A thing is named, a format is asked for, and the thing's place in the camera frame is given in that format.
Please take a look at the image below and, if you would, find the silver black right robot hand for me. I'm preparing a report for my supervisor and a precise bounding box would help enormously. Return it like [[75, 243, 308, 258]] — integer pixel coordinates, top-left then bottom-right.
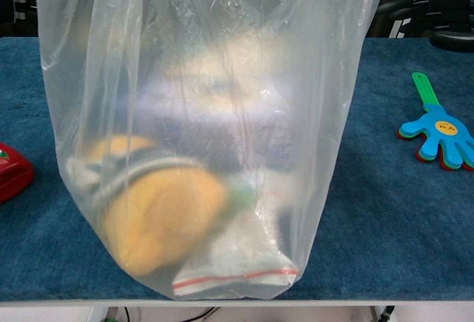
[[381, 0, 474, 50]]

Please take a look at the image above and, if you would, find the translucent plastic bag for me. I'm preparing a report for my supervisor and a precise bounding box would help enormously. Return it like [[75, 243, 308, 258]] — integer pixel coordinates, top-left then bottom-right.
[[31, 0, 382, 301]]

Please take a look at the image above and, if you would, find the clear zip bag red stripe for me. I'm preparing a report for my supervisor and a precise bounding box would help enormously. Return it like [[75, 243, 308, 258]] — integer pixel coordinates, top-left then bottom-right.
[[172, 192, 299, 297]]

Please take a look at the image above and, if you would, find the blue hand clapper toy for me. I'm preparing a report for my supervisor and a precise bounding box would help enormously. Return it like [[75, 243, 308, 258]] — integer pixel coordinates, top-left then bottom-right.
[[396, 72, 474, 172]]

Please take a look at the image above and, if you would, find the red bottle with white cap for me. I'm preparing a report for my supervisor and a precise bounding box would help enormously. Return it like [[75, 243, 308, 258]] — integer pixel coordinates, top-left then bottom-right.
[[0, 142, 36, 205]]

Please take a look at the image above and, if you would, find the white purple package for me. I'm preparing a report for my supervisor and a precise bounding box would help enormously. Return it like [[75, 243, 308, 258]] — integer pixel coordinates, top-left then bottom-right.
[[133, 38, 308, 175]]

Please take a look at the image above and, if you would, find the blue felt table cover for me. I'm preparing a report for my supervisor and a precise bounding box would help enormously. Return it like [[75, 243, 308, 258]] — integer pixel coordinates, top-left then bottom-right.
[[0, 36, 474, 303]]

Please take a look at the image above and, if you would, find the yellow orange soft item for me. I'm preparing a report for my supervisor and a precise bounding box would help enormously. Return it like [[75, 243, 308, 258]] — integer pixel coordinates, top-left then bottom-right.
[[66, 135, 230, 277]]

